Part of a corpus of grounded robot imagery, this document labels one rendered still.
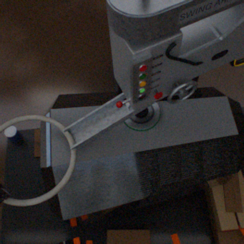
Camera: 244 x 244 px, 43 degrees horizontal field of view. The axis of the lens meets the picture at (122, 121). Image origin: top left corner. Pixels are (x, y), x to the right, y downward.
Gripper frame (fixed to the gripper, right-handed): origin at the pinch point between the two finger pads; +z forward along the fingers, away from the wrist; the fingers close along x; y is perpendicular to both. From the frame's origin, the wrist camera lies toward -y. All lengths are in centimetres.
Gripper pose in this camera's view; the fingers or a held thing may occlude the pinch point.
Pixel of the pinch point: (0, 197)
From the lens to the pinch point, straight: 168.9
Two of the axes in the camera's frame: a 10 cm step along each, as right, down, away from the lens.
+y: 8.3, 5.1, -2.4
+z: -0.2, 4.4, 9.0
